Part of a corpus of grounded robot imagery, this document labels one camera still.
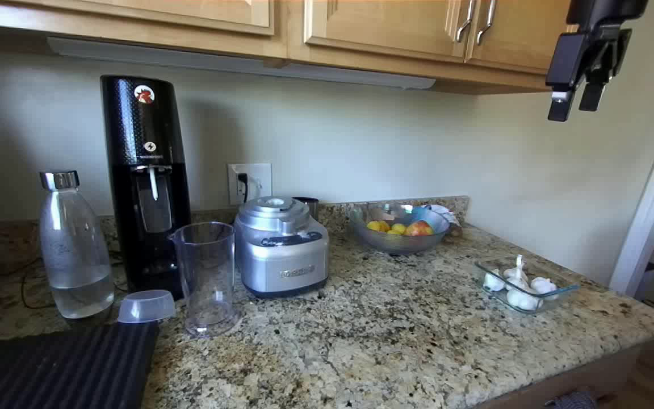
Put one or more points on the gray hanging towel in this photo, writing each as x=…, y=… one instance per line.
x=569, y=400

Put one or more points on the square clear glass bowl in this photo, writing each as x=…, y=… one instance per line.
x=565, y=290

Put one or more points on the long-necked white garlic bulb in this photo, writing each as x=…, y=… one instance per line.
x=519, y=273

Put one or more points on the wooden upper cabinets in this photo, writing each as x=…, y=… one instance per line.
x=289, y=29

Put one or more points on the white wall outlet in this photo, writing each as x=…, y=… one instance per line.
x=259, y=182

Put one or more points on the black soda maker machine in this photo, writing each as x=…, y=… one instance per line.
x=146, y=190

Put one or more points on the wooden cabinet door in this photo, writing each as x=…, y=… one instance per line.
x=152, y=11
x=523, y=35
x=379, y=23

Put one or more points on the round glass fruit bowl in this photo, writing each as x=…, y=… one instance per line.
x=398, y=242

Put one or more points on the large white garlic bulb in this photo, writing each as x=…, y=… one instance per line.
x=494, y=282

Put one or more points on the blue white snack bag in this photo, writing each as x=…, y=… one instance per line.
x=442, y=215

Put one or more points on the yellow lemon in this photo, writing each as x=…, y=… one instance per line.
x=378, y=226

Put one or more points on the yellow-green citrus fruit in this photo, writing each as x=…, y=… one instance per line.
x=398, y=227

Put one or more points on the black ribbed drying mat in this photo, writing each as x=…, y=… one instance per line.
x=54, y=371

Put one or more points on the white door frame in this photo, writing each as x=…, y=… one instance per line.
x=646, y=211

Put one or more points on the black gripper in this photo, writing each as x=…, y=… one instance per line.
x=606, y=13

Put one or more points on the silver food chopper appliance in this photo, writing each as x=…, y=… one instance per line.
x=281, y=250

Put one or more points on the translucent plastic lid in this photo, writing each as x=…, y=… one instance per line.
x=146, y=307

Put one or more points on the orange-red round fruit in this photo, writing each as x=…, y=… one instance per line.
x=419, y=227

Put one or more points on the clear bottle with silver cap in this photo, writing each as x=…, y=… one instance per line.
x=75, y=250

